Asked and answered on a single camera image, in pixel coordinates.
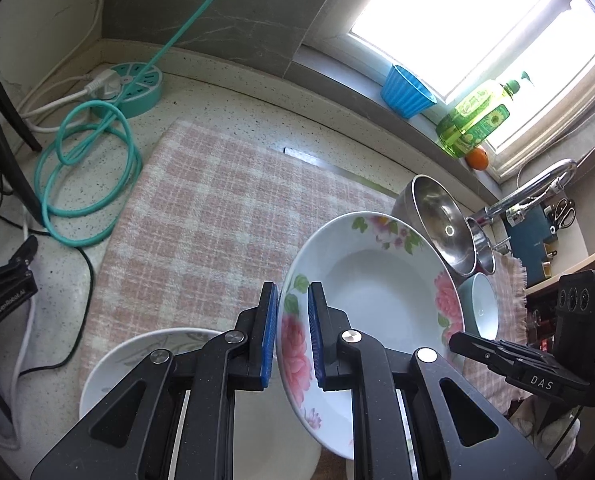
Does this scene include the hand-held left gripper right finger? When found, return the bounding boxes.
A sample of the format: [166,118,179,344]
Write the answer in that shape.
[307,281,558,480]

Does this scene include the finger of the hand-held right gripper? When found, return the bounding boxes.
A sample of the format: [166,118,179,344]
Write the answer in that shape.
[449,331,553,376]

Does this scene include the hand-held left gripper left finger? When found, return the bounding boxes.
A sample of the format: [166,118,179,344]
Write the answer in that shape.
[30,281,281,480]

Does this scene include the pale green white bowl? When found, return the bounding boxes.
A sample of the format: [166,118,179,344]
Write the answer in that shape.
[457,271,501,341]

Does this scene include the pink floral white plate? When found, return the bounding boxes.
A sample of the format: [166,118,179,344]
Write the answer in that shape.
[276,212,465,461]

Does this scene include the small steel bowl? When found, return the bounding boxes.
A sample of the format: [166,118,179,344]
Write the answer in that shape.
[467,217,497,275]

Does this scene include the large steel bowl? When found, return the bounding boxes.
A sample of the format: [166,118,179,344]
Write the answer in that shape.
[390,174,478,277]

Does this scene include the grey leaf print white plate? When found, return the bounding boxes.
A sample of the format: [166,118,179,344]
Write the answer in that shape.
[79,327,323,480]

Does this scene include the person's right hand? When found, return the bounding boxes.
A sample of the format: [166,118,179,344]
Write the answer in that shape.
[507,395,581,466]

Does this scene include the pink checkered cloth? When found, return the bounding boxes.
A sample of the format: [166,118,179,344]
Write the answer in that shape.
[78,119,528,406]

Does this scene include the chrome faucet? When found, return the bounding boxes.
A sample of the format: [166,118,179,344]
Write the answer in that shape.
[467,158,578,226]

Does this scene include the orange fruit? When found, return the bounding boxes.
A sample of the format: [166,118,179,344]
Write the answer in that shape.
[465,146,491,171]

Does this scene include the green dish soap bottle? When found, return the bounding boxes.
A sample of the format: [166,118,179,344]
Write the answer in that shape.
[436,71,531,158]

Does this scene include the blue ribbed plastic cup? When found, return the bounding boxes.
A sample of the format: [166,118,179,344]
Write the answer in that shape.
[381,63,438,121]

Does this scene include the round teal power strip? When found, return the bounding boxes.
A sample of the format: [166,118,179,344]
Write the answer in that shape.
[88,61,163,118]

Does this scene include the black tripod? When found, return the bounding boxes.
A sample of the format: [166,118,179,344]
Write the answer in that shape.
[0,30,46,226]

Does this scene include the window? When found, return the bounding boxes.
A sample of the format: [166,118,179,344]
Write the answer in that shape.
[297,0,595,186]

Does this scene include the black handled scissors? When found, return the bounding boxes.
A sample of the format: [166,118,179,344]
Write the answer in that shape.
[552,197,578,231]

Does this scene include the black cable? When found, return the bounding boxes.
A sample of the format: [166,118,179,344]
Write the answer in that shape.
[18,245,98,376]

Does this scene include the black clip mount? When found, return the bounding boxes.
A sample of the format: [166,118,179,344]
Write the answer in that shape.
[0,235,39,333]

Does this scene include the teal power cable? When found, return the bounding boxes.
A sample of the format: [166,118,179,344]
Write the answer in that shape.
[34,0,241,248]

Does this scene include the white plug with cable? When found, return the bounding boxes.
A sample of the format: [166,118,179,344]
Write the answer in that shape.
[16,67,123,113]

